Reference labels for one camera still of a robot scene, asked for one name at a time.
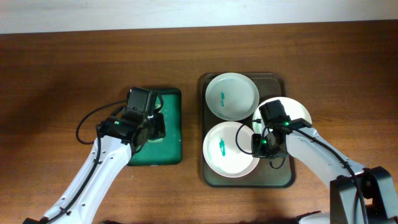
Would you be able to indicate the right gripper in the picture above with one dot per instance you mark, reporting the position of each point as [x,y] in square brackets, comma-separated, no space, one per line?
[258,152]

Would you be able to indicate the grey plate with stain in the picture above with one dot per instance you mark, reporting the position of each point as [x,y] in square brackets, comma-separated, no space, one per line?
[232,96]

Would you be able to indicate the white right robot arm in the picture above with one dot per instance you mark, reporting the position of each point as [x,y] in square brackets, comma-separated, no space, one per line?
[358,194]

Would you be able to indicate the green yellow sponge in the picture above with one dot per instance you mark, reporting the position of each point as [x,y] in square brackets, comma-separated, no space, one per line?
[155,140]

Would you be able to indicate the white plate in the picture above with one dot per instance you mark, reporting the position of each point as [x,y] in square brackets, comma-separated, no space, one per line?
[227,147]
[293,108]

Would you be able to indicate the green plastic tray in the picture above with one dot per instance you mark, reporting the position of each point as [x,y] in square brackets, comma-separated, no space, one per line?
[169,150]

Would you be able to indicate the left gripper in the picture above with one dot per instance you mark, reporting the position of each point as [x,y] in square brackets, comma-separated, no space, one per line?
[160,132]

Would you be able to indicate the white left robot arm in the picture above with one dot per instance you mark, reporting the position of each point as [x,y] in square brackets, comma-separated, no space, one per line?
[80,201]

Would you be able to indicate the brown serving tray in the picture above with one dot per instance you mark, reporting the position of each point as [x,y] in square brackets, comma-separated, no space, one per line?
[263,176]

